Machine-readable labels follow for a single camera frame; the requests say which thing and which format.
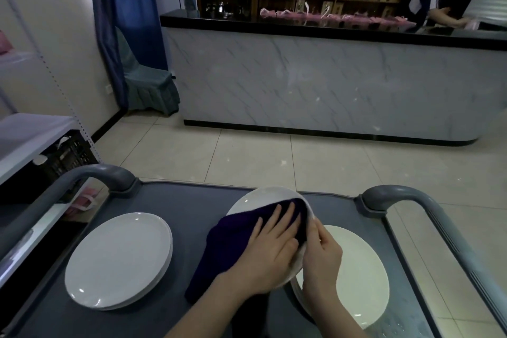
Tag person's right hand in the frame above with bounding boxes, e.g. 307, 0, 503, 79
302, 218, 343, 303

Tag person's left hand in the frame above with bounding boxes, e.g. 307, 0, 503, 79
233, 202, 302, 295

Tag stack of white plates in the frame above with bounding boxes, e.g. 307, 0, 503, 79
290, 225, 390, 330

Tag dark blue cleaning cloth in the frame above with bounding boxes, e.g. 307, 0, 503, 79
185, 198, 309, 338

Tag white round plate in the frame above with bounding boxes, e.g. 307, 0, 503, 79
64, 212, 173, 311
226, 186, 316, 289

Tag grey service cart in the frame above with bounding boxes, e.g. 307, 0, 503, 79
0, 163, 507, 338

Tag marble bar counter black top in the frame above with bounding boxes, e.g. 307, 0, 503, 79
159, 10, 507, 147

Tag chair with grey-green cover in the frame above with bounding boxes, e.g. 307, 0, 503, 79
115, 26, 181, 117

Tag black plastic crate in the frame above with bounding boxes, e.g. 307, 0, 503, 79
35, 130, 99, 200

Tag row of pink bags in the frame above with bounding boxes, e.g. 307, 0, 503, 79
259, 8, 417, 27

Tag white metal shelf rack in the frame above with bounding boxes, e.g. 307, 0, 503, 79
0, 0, 102, 287

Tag blue curtain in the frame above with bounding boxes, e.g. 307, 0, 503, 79
87, 0, 169, 111

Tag pink bag white handles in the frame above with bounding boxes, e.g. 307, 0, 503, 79
65, 187, 100, 212

